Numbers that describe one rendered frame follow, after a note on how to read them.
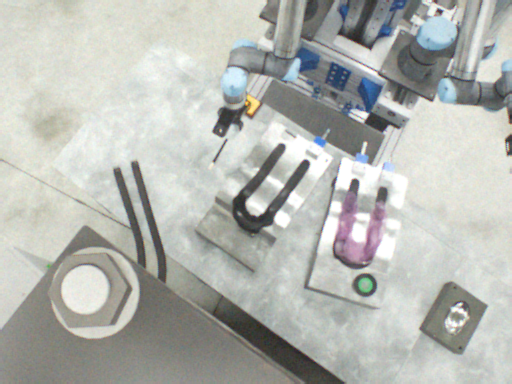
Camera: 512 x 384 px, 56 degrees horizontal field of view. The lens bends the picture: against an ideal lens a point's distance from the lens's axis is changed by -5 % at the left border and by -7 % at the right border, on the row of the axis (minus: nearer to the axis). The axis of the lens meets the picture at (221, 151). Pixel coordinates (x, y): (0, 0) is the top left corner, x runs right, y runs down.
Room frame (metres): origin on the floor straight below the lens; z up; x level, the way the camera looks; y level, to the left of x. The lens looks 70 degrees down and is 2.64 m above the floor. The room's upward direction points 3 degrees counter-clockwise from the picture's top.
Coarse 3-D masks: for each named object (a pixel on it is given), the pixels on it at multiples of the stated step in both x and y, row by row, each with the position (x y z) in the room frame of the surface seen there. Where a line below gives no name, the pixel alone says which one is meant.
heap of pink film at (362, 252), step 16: (352, 192) 0.44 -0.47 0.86; (352, 208) 0.38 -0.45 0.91; (384, 208) 0.37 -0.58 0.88; (336, 224) 0.32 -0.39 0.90; (352, 224) 0.32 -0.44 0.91; (368, 224) 0.31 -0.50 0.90; (384, 224) 0.31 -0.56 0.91; (336, 240) 0.27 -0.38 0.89; (352, 240) 0.26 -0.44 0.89; (368, 240) 0.26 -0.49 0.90; (352, 256) 0.21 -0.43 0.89; (368, 256) 0.20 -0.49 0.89
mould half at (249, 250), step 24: (264, 144) 0.64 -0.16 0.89; (288, 144) 0.64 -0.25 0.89; (240, 168) 0.55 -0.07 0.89; (288, 168) 0.54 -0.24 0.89; (312, 168) 0.54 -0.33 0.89; (264, 192) 0.46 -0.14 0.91; (216, 216) 0.39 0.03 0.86; (288, 216) 0.36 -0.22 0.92; (216, 240) 0.30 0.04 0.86; (240, 240) 0.30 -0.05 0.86; (264, 240) 0.29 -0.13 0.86
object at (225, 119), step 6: (222, 114) 0.67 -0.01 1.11; (228, 114) 0.67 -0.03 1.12; (234, 114) 0.67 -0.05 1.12; (222, 120) 0.66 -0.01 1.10; (228, 120) 0.65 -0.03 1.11; (216, 126) 0.64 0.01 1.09; (222, 126) 0.64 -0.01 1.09; (228, 126) 0.64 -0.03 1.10; (216, 132) 0.62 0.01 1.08; (222, 132) 0.62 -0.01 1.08
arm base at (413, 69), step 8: (408, 48) 0.89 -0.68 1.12; (400, 56) 0.88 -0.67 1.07; (408, 56) 0.86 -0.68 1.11; (400, 64) 0.86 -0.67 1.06; (408, 64) 0.84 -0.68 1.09; (416, 64) 0.82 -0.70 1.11; (424, 64) 0.81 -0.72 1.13; (432, 64) 0.81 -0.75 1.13; (408, 72) 0.82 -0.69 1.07; (416, 72) 0.81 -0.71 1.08; (424, 72) 0.80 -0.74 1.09; (432, 72) 0.81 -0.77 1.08; (416, 80) 0.80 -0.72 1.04; (424, 80) 0.80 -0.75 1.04
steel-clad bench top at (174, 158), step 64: (192, 64) 1.04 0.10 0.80; (128, 128) 0.78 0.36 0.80; (192, 128) 0.76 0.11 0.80; (256, 128) 0.74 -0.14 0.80; (128, 192) 0.51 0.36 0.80; (192, 192) 0.50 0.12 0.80; (320, 192) 0.47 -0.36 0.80; (192, 256) 0.26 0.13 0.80; (448, 256) 0.19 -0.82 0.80; (320, 320) 0.00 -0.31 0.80; (384, 320) -0.02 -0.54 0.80
